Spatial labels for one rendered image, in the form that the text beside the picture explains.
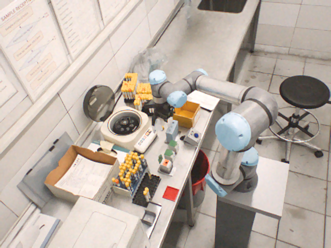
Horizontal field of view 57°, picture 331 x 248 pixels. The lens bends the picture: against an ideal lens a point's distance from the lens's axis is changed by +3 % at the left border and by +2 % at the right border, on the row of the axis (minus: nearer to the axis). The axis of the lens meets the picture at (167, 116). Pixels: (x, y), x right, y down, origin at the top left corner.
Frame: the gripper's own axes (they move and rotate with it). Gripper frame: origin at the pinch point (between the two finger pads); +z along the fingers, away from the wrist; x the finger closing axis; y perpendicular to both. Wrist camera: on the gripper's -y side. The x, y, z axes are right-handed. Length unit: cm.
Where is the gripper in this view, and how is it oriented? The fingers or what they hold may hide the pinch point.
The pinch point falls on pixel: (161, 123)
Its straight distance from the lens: 155.4
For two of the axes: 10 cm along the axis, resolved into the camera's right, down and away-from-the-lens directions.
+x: 5.6, -6.6, 5.0
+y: 8.2, 3.8, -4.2
